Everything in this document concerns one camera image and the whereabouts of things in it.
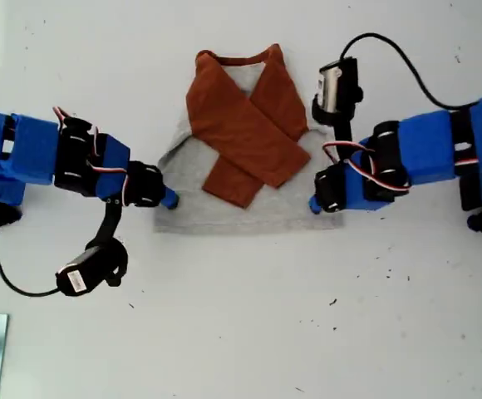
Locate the grey t-shirt with rust-brown sleeves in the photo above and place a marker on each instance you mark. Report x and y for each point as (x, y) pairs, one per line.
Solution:
(245, 133)

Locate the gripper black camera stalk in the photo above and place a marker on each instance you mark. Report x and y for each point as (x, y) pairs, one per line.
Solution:
(344, 133)
(110, 220)

